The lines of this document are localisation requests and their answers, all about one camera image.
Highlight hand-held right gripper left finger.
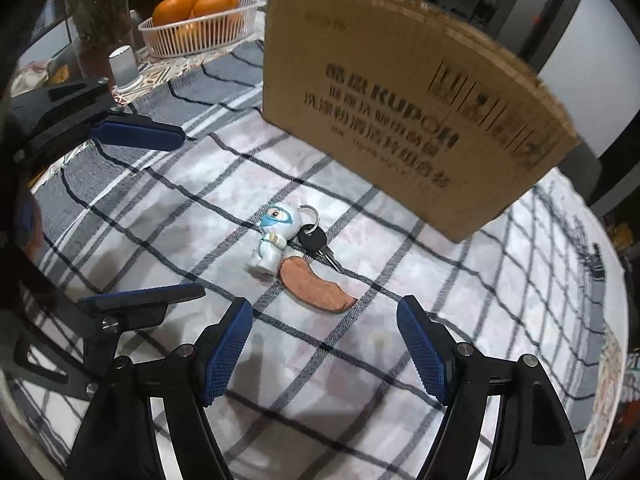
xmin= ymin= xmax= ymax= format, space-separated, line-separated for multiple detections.
xmin=67 ymin=297 xmax=255 ymax=480

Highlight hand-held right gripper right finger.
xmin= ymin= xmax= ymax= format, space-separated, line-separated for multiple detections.
xmin=396 ymin=295 xmax=586 ymax=480

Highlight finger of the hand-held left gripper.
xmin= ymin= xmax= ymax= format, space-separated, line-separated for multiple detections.
xmin=12 ymin=282 xmax=207 ymax=401
xmin=10 ymin=77 xmax=186 ymax=156

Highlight brown curved wooden piece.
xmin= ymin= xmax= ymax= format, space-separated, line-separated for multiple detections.
xmin=277 ymin=256 xmax=358 ymax=316

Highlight cardboard box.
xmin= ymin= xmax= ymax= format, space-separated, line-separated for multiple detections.
xmin=261 ymin=0 xmax=583 ymax=243

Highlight small white cylinder cup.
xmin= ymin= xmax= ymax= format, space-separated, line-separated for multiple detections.
xmin=108 ymin=46 xmax=138 ymax=93

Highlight white fruit basket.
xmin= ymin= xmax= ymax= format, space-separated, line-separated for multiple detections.
xmin=137 ymin=0 xmax=266 ymax=58

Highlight dried flowers in vase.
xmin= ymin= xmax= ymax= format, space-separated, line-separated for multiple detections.
xmin=65 ymin=0 xmax=133 ymax=81

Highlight white figurine keychain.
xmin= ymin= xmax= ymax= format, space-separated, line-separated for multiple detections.
xmin=247 ymin=202 xmax=303 ymax=278

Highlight black key with ring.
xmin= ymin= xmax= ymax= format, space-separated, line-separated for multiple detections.
xmin=297 ymin=205 xmax=341 ymax=271

